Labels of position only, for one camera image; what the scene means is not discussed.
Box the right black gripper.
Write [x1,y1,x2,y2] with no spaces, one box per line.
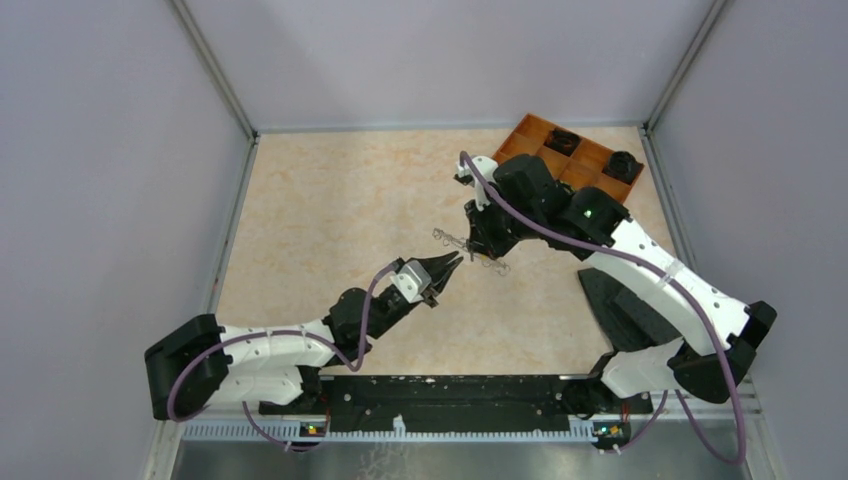
[464,187,542,262]

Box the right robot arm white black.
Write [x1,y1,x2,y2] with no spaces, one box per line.
[455,152,776,412]

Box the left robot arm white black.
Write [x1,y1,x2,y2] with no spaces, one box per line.
[144,251,463,422]

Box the orange compartment tray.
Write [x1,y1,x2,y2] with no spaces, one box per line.
[493,113,645,203]

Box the black rolled item top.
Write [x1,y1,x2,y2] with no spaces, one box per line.
[543,128,582,156]

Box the black rolled item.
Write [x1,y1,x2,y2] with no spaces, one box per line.
[543,128,582,156]
[602,151,644,185]

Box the black rolled item right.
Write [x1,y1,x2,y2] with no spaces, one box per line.
[602,151,644,185]

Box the black foam mat lower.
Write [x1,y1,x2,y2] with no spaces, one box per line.
[577,268,681,352]

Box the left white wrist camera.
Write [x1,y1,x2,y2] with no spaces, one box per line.
[390,260,423,304]

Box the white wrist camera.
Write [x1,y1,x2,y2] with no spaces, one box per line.
[454,151,498,211]
[390,260,423,304]

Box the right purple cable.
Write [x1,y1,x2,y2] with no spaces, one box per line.
[459,150,749,466]

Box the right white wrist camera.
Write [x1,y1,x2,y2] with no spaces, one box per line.
[454,151,498,211]

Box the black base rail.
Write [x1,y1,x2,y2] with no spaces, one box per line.
[258,375,654,433]

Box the grey slotted cable duct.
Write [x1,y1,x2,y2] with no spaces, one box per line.
[182,416,635,445]

